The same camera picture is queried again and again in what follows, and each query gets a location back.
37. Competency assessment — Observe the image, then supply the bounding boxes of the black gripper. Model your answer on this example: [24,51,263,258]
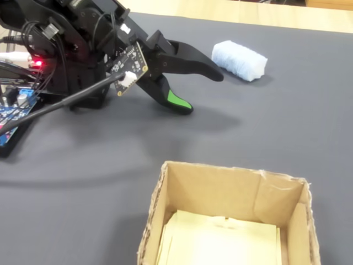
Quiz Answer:
[113,7,224,116]

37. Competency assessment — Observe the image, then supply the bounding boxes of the light blue yarn block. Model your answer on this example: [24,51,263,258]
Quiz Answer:
[211,40,269,83]

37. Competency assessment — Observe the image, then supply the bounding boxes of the brown cardboard box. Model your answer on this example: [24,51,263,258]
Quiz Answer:
[137,161,322,265]

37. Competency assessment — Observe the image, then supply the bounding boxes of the brown wooden furniture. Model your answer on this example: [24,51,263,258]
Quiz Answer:
[304,0,353,8]

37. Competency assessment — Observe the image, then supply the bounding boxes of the blue controller circuit board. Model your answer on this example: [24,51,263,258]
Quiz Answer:
[0,87,40,147]

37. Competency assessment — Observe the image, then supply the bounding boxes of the pale yellow paper sheets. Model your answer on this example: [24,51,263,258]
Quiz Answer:
[156,209,283,265]

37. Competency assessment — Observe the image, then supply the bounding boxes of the black camera circuit board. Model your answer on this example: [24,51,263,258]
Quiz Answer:
[109,41,150,98]

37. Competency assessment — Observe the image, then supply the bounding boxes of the thick black camera cable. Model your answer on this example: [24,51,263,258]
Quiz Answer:
[0,72,125,138]

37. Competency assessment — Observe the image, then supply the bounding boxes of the thin black wire bundle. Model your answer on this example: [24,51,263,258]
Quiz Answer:
[21,21,68,93]

